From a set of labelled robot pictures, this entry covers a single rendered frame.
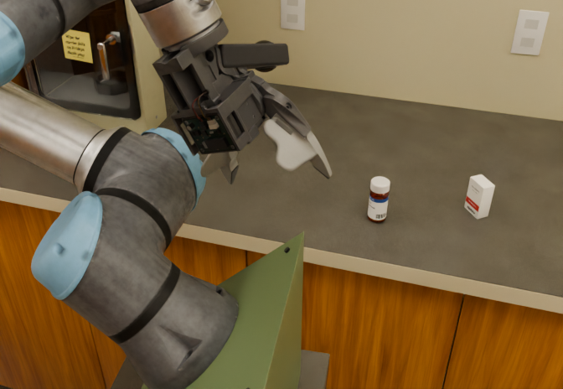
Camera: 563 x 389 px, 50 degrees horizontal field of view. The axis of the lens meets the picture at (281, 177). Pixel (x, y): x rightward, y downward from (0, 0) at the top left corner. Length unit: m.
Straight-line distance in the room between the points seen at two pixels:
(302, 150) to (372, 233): 0.62
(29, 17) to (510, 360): 1.11
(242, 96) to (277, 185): 0.75
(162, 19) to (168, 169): 0.25
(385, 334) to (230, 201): 0.44
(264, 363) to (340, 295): 0.67
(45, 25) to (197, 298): 0.35
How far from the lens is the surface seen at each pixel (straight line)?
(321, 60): 1.80
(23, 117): 0.86
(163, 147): 0.82
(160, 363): 0.75
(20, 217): 1.58
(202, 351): 0.74
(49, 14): 0.61
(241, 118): 0.63
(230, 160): 0.74
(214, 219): 1.28
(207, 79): 0.62
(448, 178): 1.44
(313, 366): 1.00
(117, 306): 0.72
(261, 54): 0.69
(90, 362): 1.86
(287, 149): 0.64
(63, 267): 0.71
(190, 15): 0.60
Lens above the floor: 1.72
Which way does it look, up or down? 34 degrees down
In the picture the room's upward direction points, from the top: straight up
